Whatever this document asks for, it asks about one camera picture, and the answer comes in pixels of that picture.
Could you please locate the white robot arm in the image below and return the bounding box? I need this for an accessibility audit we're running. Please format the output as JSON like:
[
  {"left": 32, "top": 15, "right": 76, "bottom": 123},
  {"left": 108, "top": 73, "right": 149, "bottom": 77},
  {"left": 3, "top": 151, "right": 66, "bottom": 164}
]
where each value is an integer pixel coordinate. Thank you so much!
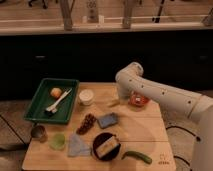
[{"left": 115, "top": 62, "right": 213, "bottom": 171}]

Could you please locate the white paper cup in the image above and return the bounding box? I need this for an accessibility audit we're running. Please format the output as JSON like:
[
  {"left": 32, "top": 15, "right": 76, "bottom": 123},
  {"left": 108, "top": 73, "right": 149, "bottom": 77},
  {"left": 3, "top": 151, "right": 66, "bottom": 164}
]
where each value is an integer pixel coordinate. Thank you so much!
[{"left": 79, "top": 89, "right": 94, "bottom": 106}]

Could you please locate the green plastic cup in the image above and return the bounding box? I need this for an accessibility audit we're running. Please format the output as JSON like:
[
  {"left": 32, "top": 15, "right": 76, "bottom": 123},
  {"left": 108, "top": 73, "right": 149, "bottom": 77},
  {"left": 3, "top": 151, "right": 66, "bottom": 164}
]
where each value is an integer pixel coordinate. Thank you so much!
[{"left": 50, "top": 133, "right": 65, "bottom": 150}]

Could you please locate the metal cup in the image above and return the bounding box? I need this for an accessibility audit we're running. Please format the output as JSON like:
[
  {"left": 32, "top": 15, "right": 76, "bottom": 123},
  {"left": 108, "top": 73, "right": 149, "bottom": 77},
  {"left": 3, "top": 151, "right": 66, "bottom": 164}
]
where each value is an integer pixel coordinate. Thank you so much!
[{"left": 31, "top": 125, "right": 48, "bottom": 143}]

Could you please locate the orange bowl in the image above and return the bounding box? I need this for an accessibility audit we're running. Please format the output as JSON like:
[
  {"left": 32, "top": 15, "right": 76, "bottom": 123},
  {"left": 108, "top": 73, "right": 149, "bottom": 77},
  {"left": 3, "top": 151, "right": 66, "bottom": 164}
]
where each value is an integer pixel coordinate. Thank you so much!
[{"left": 129, "top": 92, "right": 149, "bottom": 107}]

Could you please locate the blue sponge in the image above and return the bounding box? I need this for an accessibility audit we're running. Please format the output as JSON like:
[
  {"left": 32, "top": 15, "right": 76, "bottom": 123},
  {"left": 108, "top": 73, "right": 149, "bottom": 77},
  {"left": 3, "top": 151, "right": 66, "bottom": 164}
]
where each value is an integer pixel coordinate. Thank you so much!
[{"left": 97, "top": 113, "right": 118, "bottom": 129}]

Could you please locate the tan block on plate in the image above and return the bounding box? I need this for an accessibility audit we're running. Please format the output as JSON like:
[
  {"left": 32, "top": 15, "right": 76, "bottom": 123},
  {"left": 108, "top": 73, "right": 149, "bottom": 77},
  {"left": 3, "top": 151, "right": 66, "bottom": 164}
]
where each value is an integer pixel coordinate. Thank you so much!
[{"left": 96, "top": 137, "right": 119, "bottom": 158}]

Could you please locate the orange fruit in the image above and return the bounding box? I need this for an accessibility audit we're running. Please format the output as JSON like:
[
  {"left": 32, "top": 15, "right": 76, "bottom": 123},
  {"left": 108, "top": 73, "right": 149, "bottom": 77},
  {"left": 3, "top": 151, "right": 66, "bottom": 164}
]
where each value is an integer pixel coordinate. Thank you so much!
[{"left": 50, "top": 87, "right": 62, "bottom": 99}]

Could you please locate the white brush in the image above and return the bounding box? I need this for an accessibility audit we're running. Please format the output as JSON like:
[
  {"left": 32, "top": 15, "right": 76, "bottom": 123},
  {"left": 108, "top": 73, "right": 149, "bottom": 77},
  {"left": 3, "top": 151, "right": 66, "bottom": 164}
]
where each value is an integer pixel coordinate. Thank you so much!
[{"left": 45, "top": 89, "right": 71, "bottom": 115}]

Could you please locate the green chili pepper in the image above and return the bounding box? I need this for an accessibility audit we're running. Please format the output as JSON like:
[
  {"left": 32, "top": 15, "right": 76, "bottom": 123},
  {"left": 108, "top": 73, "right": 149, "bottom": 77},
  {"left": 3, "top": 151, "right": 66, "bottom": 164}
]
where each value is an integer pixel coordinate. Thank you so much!
[{"left": 121, "top": 151, "right": 152, "bottom": 164}]

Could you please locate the light blue cloth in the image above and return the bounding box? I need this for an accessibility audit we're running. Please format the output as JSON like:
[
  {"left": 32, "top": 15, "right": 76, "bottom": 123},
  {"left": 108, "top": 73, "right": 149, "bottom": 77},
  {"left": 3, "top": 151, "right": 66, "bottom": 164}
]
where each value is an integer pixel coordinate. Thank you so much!
[{"left": 68, "top": 134, "right": 91, "bottom": 157}]

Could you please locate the green plastic tray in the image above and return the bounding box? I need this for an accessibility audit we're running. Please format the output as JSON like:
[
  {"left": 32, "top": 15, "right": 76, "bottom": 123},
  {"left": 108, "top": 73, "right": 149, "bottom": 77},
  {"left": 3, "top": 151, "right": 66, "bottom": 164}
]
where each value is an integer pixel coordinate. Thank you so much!
[{"left": 24, "top": 78, "right": 79, "bottom": 124}]

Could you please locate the black cable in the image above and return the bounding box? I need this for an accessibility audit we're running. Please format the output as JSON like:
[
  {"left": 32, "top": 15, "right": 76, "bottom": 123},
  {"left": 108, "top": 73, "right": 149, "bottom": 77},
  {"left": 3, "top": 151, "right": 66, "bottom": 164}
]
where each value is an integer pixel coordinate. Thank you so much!
[{"left": 165, "top": 124, "right": 203, "bottom": 171}]

